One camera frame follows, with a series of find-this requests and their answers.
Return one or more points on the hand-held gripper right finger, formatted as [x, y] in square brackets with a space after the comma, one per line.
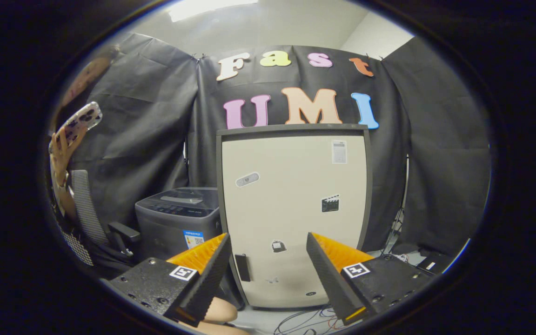
[328, 274]

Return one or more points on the black office chair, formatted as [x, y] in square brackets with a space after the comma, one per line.
[86, 209]

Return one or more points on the spotted phone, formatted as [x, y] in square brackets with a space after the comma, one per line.
[82, 122]

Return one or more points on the beige cabinet with dark frame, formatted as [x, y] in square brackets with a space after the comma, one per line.
[291, 195]

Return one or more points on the grey washing machine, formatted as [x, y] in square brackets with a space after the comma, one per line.
[165, 228]

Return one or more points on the black backdrop cloth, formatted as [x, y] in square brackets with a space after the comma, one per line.
[435, 139]

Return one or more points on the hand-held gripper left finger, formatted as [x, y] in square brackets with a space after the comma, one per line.
[207, 277]

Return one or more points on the person's bare knee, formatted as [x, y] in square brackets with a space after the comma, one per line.
[219, 314]

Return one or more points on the black box with white label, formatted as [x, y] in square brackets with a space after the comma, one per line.
[433, 264]

